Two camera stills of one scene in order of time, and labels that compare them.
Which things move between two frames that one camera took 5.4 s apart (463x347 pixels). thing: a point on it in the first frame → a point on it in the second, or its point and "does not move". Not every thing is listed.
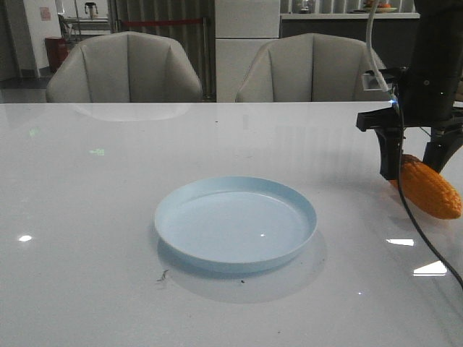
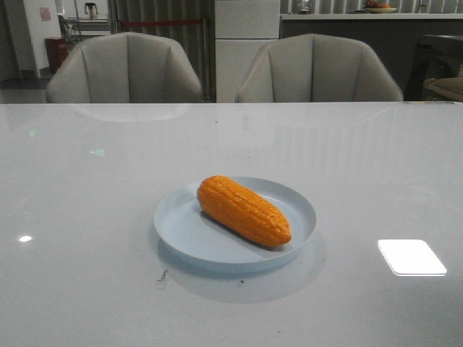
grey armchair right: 312,68 does not move
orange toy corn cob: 425,188 → 244,209
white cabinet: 242,27 does not move
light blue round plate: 234,224 does not move
